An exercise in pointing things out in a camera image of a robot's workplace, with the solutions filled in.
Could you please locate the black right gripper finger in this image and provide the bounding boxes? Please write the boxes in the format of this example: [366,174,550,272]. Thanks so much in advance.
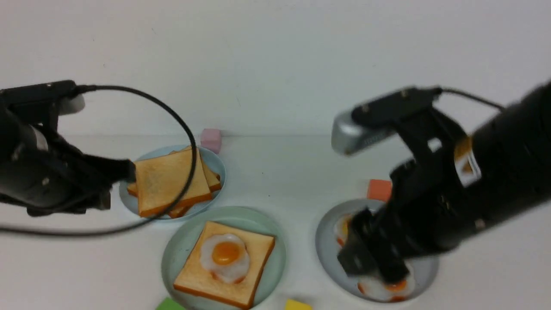
[337,208,409,285]

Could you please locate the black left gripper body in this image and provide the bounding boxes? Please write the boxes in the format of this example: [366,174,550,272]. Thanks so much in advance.
[1,108,111,217]

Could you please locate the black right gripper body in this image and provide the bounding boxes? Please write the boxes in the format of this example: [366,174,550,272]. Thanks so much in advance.
[370,108,483,259]

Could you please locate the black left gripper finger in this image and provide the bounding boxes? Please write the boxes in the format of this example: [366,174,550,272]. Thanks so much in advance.
[81,154,136,190]

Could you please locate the toast slice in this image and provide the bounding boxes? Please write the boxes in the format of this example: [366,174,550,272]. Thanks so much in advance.
[168,205,193,219]
[173,220,276,310]
[134,147,213,217]
[127,147,226,197]

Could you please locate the fried egg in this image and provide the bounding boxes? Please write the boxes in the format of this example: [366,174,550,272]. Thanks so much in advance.
[199,233,251,284]
[357,263,416,303]
[333,214,355,248]

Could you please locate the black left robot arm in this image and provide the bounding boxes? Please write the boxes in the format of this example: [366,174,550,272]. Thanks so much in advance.
[0,107,136,217]

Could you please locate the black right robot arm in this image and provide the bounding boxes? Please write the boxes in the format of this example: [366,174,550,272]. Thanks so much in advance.
[332,83,551,284]

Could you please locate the grey egg plate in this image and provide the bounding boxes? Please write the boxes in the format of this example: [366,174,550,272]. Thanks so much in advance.
[314,199,440,306]

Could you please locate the light blue bread plate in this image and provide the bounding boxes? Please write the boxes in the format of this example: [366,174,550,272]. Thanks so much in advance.
[119,145,226,223]

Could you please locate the orange foam cube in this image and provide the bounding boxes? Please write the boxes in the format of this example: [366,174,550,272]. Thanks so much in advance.
[366,179,392,202]

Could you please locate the yellow foam cube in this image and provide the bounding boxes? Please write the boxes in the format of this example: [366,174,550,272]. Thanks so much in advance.
[284,299,313,310]

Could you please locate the mint green plate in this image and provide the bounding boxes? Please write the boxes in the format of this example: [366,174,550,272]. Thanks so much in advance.
[161,206,288,310]

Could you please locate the pink foam cube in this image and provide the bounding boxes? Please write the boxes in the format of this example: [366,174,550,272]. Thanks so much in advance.
[200,129,222,154]

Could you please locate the green foam cube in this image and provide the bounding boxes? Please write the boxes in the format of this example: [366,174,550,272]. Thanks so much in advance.
[156,298,185,310]

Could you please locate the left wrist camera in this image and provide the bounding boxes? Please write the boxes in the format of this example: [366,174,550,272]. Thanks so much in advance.
[0,80,85,131]

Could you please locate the black left camera cable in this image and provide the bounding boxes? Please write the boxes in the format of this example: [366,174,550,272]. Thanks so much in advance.
[0,85,198,237]

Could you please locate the black camera cable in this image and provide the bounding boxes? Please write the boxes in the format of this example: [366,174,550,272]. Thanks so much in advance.
[439,87,505,111]
[0,85,198,237]

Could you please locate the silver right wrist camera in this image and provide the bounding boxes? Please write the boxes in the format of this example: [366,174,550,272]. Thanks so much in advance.
[331,86,443,156]

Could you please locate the black right camera cable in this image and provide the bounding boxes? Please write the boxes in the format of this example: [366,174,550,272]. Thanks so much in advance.
[439,87,505,111]

